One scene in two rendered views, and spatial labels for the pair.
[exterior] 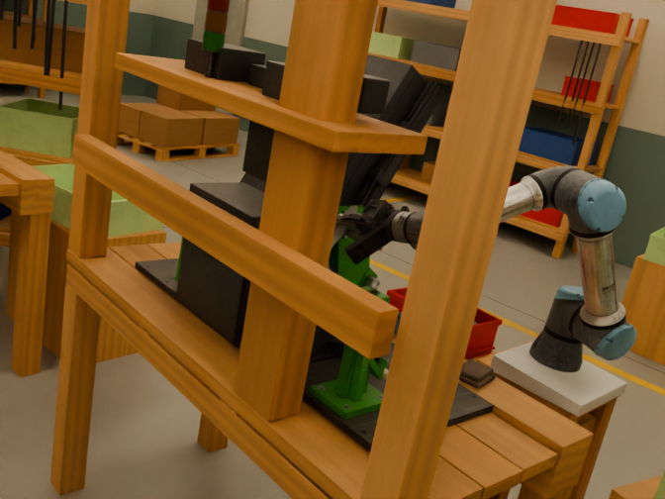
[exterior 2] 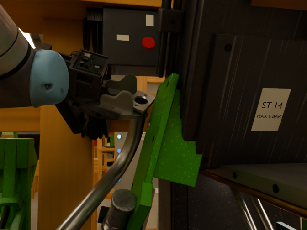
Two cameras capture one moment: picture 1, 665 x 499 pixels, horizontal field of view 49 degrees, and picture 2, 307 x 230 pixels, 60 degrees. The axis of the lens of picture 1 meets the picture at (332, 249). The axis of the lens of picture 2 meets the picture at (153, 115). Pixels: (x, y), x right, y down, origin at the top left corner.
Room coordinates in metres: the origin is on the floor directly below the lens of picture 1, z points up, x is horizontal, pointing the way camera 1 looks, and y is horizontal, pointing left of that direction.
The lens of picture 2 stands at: (2.12, -0.42, 1.18)
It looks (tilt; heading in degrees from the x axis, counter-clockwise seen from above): 4 degrees up; 124
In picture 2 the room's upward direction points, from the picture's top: straight up
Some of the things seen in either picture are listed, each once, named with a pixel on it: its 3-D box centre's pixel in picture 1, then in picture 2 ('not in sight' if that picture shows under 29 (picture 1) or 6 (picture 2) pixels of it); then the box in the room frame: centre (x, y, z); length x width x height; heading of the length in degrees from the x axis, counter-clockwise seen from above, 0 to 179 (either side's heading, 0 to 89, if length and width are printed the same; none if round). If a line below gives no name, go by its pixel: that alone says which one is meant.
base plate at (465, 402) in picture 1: (293, 328); not in sight; (1.90, 0.07, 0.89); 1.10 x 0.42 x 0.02; 44
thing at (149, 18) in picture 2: (289, 149); (134, 44); (1.68, 0.14, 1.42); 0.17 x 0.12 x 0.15; 44
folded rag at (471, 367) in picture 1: (474, 372); not in sight; (1.78, -0.43, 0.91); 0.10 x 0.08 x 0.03; 144
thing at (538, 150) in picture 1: (463, 106); not in sight; (7.72, -1.04, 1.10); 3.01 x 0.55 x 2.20; 51
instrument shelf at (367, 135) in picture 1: (249, 96); (168, 21); (1.73, 0.25, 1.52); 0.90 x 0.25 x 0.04; 44
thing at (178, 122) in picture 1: (179, 117); not in sight; (8.17, 1.94, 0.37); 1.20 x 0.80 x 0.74; 149
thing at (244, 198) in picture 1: (239, 257); (221, 176); (1.89, 0.24, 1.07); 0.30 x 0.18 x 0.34; 44
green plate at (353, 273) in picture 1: (344, 241); (170, 139); (1.89, -0.03, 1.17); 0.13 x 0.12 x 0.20; 44
